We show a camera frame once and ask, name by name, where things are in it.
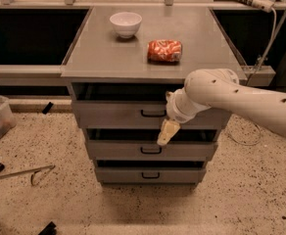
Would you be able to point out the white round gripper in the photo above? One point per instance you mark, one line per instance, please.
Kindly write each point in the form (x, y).
(175, 115)

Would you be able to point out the grey top drawer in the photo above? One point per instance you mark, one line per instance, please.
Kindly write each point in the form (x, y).
(123, 105)

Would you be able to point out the grey drawer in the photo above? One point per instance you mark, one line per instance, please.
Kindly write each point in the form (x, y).
(149, 172)
(141, 144)
(123, 105)

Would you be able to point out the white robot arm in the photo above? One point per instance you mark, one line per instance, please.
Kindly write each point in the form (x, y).
(221, 89)

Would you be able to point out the grey middle drawer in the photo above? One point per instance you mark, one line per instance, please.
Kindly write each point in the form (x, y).
(141, 144)

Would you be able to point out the grey bottom drawer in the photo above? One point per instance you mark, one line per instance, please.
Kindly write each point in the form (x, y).
(149, 172)

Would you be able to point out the grey drawer cabinet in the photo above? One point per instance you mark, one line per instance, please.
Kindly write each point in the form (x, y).
(100, 56)

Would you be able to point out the crushed red soda can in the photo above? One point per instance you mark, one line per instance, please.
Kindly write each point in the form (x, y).
(162, 50)

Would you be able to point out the white ceramic bowl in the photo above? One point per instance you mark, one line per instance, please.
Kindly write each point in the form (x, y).
(125, 24)

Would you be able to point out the small black block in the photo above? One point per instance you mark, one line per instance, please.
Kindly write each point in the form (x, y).
(47, 108)

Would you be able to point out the metal grabber stick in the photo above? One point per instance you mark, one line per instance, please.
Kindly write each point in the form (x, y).
(28, 171)

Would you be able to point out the black object bottom left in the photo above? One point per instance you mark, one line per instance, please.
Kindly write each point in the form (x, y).
(50, 229)

